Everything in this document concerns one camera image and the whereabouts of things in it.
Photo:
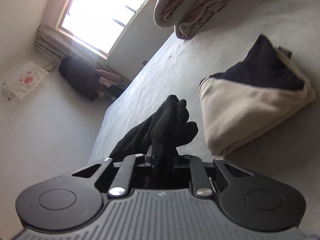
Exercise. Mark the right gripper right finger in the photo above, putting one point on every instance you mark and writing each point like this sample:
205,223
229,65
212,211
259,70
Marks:
178,161

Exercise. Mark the window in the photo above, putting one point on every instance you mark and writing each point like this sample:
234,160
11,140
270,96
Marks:
99,25

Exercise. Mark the black t-shirt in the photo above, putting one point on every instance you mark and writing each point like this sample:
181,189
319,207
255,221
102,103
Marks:
164,131

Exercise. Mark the pink hanging clothes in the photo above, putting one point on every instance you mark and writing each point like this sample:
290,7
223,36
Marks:
110,82

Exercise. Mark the folded grey pink duvet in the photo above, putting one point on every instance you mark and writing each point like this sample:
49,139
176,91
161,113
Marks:
185,16

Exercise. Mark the black hanging coat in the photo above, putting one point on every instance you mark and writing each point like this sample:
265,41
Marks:
81,76

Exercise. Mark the white covered air conditioner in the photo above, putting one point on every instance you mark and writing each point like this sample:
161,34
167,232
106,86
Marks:
23,81

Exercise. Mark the folded cream and navy garment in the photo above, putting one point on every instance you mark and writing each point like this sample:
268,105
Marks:
252,97

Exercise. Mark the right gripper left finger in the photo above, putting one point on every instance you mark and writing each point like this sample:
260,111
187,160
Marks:
149,157

